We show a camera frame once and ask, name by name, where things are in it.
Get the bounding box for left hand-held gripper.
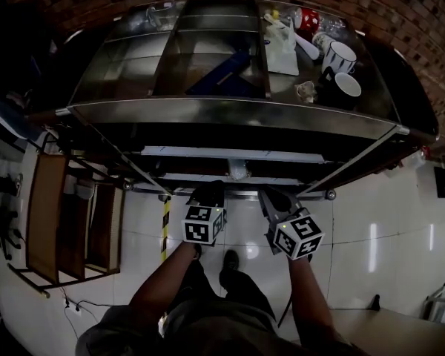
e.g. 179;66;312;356
180;179;228;247

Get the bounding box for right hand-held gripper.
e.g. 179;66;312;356
258;186;326;261

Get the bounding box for wooden shelf cart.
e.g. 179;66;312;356
7;150;126;299

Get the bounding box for person's right forearm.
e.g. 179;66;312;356
288;256;342;343

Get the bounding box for person's left forearm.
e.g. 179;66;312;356
128;241;200;333

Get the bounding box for yellow black floor tape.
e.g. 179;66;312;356
161;194;171;262

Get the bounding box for person's black trousers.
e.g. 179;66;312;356
166;257;277;322

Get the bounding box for person's grey shirt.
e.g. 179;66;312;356
76;298;368;356

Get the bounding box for beige table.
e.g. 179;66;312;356
328;306;445;356

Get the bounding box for crumpled paper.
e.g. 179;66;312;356
294;80;318;104

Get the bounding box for black box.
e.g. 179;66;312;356
433;166;445;200

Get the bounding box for grey metal rack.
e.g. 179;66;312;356
423;282;445;326

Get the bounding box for blue box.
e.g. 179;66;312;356
186;49;254;96

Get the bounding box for black mug white inside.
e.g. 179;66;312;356
317;67;363;110

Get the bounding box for white striped mug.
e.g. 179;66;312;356
321;41;358;75

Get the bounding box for white plastic bag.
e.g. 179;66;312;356
263;19;300;76

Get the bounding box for white ladle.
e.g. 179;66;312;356
292;31;322;62

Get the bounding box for white patterned cup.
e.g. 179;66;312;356
311;30;337;51

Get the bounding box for clear glass jug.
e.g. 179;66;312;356
145;2;177;31

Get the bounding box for clear plastic bottles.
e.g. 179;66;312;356
318;13;348;33

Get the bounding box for red dotted mug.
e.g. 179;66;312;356
299;7;322;32

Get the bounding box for white hanging shirt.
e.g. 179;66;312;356
0;90;42;142

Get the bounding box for black cable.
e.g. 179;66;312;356
76;299;111;311
64;308;81;343

